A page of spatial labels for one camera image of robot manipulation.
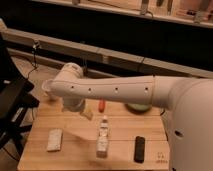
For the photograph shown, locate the white sponge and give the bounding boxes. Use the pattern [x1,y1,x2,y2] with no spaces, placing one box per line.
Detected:
[46,129,63,152]

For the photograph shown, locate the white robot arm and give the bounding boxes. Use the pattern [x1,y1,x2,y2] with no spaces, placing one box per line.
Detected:
[51,63,213,171]

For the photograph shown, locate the green ceramic bowl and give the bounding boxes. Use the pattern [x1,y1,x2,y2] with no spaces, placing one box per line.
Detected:
[126,104,151,112]

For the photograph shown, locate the orange carrot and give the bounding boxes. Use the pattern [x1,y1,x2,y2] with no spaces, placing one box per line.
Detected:
[98,100,106,113]

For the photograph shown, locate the clear plastic bottle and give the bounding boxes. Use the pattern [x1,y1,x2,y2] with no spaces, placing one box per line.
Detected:
[96,116,109,158]

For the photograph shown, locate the white paper cup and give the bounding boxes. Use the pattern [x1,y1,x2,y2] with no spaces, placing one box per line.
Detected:
[42,79,57,101]

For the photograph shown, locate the black remote control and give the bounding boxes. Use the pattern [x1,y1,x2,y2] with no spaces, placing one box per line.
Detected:
[134,136,145,163]

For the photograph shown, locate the black chair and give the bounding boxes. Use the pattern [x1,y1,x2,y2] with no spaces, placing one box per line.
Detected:
[0,34,39,155]

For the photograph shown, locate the black cable on wall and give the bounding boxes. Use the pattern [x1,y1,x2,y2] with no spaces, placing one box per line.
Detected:
[26,40,41,80]

